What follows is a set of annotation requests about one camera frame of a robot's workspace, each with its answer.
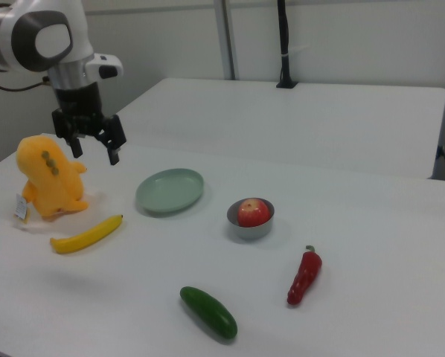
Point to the pale green plastic plate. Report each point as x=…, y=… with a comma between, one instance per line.
x=169, y=190

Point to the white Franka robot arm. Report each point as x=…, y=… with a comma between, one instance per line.
x=73, y=22

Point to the red apple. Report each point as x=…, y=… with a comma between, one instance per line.
x=253, y=213

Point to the yellow banana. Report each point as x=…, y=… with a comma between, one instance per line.
x=88, y=235

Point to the black pole with base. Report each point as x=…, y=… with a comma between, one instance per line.
x=284, y=41

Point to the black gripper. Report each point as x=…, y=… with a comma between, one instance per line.
x=79, y=106

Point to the white paper hang tag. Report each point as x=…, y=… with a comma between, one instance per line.
x=21, y=209

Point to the orange plush toy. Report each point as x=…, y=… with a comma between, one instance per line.
x=51, y=178

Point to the small metal bowl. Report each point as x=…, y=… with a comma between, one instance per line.
x=250, y=230

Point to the grey aluminium partition post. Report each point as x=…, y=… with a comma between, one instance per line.
x=228, y=37

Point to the green cucumber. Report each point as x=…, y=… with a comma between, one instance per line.
x=209, y=312

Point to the red chili pepper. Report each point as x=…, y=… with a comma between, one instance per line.
x=305, y=275

